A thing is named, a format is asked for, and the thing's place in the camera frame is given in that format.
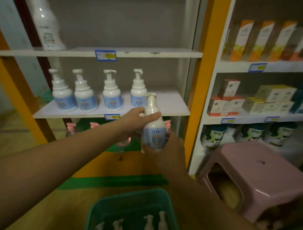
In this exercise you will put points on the green plastic basket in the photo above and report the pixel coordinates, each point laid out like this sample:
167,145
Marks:
47,96

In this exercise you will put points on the teal plastic basket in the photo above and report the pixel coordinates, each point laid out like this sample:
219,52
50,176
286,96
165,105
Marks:
132,203

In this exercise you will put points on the white shelf unit orange post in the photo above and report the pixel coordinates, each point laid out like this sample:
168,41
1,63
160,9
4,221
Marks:
206,71

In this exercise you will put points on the person's right thumb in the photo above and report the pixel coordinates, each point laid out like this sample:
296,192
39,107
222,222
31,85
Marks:
147,149

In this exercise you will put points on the person's left hand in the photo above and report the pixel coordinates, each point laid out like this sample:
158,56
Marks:
132,122

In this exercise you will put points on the person's left forearm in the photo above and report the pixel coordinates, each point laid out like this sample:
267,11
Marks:
59,163

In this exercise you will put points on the green white tin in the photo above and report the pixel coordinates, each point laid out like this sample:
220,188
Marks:
251,132
213,137
279,134

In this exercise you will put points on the person's right forearm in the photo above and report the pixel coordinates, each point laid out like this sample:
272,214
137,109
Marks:
203,203

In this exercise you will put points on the blue yellow price tag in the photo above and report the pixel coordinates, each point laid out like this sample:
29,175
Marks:
112,117
105,55

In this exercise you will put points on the teal box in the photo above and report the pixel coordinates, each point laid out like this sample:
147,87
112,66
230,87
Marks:
297,95

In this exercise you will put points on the person's right hand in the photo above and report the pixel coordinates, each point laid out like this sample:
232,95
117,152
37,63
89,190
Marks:
169,157

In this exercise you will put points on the person's left thumb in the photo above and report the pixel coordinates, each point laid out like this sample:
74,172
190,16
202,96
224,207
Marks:
151,117

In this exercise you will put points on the white pump bottle blue label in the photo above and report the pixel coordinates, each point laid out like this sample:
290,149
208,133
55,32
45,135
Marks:
63,94
154,132
112,94
138,92
84,96

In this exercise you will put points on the tall orange white box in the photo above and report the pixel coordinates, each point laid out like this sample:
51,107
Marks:
239,40
296,48
283,39
261,40

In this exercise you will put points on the yellow white box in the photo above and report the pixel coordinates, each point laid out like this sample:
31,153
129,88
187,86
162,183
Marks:
275,93
252,105
286,106
271,107

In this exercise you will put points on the red white box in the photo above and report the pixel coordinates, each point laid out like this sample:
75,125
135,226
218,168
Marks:
229,88
215,106
234,105

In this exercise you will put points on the pink plastic stool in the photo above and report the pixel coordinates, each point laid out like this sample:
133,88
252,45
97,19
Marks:
258,175

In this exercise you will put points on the large white bottle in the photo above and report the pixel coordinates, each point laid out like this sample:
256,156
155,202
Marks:
48,26

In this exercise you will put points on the yellow round object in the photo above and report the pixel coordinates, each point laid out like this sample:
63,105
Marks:
229,194

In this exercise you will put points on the pink capped bottle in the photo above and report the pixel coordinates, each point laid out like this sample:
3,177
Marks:
70,129
94,124
167,125

